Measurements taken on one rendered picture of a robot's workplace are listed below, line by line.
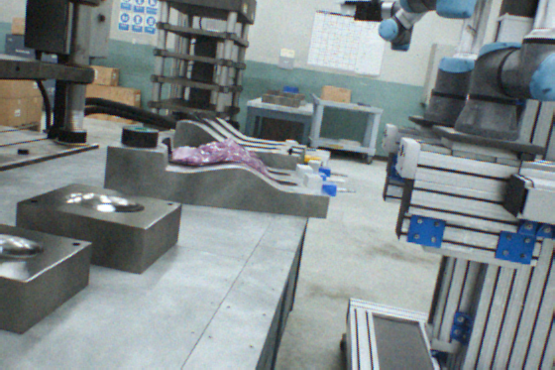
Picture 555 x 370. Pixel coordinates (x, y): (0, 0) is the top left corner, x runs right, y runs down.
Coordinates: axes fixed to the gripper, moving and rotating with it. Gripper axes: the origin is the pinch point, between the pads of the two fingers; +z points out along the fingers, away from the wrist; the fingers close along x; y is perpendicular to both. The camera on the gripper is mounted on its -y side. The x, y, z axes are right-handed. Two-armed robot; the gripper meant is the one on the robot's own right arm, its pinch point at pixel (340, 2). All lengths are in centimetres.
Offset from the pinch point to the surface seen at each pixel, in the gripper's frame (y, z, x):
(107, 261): 44, -47, -155
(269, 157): 48, -25, -83
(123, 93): 142, 524, 304
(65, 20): 15, 56, -93
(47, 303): 41, -54, -169
